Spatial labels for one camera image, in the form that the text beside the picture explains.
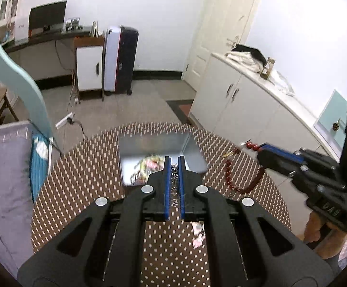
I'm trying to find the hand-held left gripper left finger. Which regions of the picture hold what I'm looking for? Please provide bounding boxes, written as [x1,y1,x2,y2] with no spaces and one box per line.
[17,155,172,287]

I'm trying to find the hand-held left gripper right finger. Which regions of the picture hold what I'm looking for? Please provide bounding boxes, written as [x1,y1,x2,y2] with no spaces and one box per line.
[178,155,334,287]

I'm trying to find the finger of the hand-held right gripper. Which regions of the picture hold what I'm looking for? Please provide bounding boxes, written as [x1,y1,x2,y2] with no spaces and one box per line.
[256,150,310,183]
[259,144,305,165]

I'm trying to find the silver chain necklace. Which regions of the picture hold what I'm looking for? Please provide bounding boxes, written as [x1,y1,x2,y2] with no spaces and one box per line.
[171,163,180,207]

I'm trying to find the pile of mixed jewelry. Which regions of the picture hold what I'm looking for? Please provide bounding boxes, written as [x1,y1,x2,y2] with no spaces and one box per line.
[130,155,166,184]

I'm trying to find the dark metal jewelry box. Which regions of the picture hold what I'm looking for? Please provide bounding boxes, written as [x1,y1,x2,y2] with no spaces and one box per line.
[118,134,208,187]

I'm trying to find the red bead bracelet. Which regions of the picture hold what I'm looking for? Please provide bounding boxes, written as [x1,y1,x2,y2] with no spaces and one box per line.
[221,142,266,193]

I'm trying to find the person's right hand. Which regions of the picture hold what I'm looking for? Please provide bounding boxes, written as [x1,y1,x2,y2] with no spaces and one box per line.
[304,212,346,259]

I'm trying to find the white sideboard cabinet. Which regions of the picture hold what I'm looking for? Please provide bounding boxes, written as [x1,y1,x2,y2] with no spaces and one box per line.
[188,51,341,162]

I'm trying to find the clear plastic bag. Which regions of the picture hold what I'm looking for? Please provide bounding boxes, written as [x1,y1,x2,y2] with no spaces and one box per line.
[269,69,296,96]

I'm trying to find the brown glass bottle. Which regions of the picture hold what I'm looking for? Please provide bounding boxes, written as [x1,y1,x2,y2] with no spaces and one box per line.
[260,57,276,80]

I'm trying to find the brown polka dot tablecloth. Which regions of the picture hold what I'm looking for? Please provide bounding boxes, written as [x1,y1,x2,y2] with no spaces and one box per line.
[30,121,292,287]

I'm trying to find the white cloth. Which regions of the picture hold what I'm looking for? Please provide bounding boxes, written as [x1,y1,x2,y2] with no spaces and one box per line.
[225,51,265,73]

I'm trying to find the black cloth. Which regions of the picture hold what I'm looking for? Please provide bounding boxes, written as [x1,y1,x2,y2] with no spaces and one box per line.
[232,44,266,63]

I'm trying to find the white power strip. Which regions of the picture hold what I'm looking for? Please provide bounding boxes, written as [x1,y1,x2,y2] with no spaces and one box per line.
[55,112,75,130]

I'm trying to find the blue patterned bedsheet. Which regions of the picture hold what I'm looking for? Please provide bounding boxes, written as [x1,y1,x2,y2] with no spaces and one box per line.
[30,133,53,204]

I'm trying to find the white and black air cooler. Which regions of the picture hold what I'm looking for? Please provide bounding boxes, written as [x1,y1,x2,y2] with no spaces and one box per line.
[102,25,140,95]

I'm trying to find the white desk cabinet door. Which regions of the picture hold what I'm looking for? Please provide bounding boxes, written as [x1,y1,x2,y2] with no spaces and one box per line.
[76,45,104,93]

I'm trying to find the cream door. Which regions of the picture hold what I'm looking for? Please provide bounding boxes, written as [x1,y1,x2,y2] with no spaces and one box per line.
[182,0,265,92]

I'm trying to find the grey bed mattress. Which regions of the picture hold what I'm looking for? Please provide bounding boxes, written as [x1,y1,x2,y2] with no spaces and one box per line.
[0,122,33,276]

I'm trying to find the upright books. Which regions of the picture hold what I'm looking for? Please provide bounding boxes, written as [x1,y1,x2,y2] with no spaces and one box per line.
[91,21,105,38]

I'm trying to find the small desk gadgets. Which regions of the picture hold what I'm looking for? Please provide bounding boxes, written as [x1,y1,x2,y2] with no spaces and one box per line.
[63,17,83,33]

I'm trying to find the dark wooden desk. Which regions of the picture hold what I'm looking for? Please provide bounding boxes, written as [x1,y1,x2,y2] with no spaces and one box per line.
[3,25,105,54]

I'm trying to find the black computer monitor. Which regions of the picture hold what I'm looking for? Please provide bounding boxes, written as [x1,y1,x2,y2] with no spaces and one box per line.
[29,0,67,33]

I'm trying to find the pink bead bracelet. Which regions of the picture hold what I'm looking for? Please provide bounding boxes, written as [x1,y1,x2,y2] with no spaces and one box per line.
[191,222,207,248]

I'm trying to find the light blue bunk bed frame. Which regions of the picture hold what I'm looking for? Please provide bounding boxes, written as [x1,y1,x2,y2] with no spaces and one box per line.
[0,0,56,147]

